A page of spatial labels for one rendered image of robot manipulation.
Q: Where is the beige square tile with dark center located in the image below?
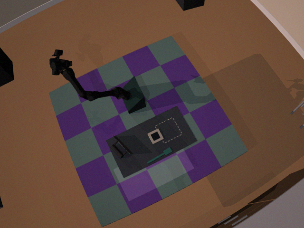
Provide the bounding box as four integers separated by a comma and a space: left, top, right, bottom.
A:
148, 129, 164, 144

